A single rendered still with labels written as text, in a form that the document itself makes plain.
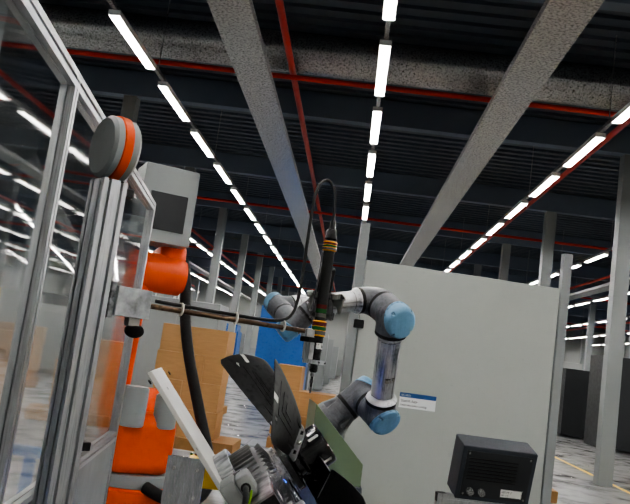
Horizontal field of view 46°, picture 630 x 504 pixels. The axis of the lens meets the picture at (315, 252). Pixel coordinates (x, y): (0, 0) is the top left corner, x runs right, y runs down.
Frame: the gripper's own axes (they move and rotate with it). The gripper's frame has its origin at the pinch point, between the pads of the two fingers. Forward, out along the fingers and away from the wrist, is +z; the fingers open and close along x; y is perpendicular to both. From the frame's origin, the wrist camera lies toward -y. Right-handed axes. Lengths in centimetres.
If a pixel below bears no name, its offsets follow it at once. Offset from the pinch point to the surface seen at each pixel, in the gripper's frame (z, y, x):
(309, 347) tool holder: 1.0, 16.4, 3.4
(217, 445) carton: -782, 149, 37
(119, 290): 39, 9, 53
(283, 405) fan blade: 29.5, 31.7, 10.5
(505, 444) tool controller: -38, 40, -71
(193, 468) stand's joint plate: 16, 52, 31
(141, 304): 35, 12, 48
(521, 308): -183, -22, -126
